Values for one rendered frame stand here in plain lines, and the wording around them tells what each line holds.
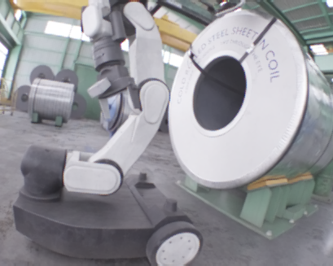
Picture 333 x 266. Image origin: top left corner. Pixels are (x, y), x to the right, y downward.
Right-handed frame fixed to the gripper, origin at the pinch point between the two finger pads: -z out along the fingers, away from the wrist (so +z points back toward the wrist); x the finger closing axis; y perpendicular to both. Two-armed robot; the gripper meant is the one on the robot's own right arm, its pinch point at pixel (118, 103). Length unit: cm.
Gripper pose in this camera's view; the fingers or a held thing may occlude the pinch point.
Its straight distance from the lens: 51.9
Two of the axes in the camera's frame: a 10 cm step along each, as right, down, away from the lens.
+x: 8.7, -2.0, -4.5
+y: 4.2, -1.5, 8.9
